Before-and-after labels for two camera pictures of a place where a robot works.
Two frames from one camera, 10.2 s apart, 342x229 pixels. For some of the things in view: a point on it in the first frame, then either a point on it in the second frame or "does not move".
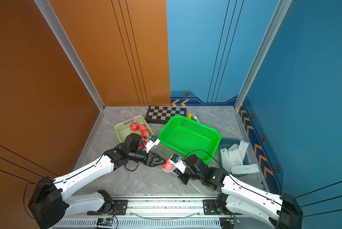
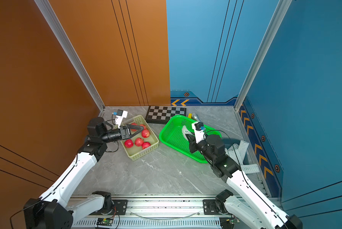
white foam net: [242, 149] does not move
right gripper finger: [185, 178] → [191, 138]
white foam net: [249, 168] does not move
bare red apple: [145, 133] does not move
